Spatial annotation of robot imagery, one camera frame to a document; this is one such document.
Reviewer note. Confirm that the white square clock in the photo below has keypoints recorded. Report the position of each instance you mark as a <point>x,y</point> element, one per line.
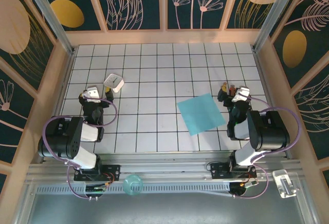
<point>114,82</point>

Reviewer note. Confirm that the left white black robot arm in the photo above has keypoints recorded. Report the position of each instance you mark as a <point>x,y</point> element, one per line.
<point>61,136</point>

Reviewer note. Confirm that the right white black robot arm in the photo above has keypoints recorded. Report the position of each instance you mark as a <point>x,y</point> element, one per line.
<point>270,131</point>

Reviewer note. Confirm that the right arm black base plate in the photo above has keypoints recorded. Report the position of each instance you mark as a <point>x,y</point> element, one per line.
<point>218,172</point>

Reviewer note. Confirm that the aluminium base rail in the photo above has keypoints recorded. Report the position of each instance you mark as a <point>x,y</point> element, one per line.
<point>167,165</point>

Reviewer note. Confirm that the orange black screwdriver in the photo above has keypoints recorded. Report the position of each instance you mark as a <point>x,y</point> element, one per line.
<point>232,88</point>

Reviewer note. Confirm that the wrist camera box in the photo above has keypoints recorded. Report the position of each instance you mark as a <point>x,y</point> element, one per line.
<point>92,93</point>
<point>241,93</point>

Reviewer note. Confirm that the light blue cloth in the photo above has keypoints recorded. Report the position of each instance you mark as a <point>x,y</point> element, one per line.
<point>200,113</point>

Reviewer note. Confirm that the aluminium side rail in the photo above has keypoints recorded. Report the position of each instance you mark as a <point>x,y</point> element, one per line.
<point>264,80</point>
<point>58,105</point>

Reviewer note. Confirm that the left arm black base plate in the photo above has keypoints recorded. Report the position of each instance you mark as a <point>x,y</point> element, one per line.
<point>114,170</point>

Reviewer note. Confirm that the clear teal glass bowl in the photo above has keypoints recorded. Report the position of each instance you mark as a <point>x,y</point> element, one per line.
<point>132,185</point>

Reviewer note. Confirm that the small black circuit board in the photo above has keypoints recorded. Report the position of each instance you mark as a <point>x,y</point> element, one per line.
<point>95,189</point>
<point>239,189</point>

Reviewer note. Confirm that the dark floral wall panel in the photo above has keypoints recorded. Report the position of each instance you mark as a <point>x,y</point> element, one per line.
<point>308,41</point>
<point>13,131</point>
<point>15,28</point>
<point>84,3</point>
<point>239,16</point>
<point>185,16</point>
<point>151,8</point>
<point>316,118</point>

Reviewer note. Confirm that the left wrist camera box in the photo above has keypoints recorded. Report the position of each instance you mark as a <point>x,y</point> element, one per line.
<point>92,93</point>

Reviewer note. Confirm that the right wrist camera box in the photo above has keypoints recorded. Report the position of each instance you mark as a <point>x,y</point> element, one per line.
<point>241,93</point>

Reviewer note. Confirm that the clear acrylic bracket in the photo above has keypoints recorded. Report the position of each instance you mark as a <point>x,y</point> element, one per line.
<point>282,183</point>

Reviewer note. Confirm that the aluminium corner post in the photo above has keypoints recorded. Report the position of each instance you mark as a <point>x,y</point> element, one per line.
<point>52,21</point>
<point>278,10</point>

